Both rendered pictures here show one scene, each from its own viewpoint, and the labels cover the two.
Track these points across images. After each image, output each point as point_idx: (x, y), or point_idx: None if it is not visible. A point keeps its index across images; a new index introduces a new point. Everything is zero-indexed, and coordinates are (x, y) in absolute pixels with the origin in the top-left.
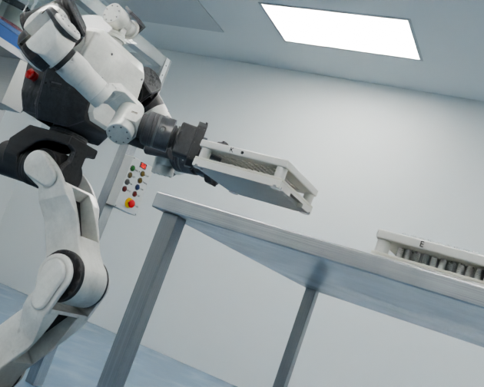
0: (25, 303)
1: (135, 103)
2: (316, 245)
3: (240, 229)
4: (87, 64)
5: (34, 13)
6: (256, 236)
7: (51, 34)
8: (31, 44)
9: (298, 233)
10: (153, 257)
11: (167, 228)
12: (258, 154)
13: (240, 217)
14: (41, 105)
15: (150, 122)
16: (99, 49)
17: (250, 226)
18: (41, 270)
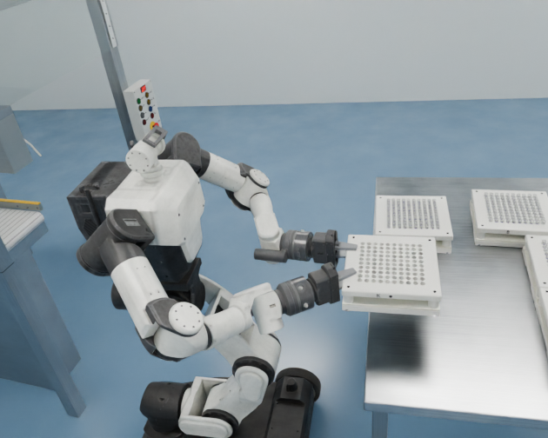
0: (240, 397)
1: (264, 293)
2: (532, 422)
3: (457, 419)
4: (223, 324)
5: (144, 325)
6: (475, 421)
7: (184, 343)
8: (168, 353)
9: (513, 417)
10: (379, 429)
11: (382, 414)
12: (408, 295)
13: (455, 412)
14: None
15: (293, 308)
16: (167, 222)
17: (465, 416)
18: (239, 381)
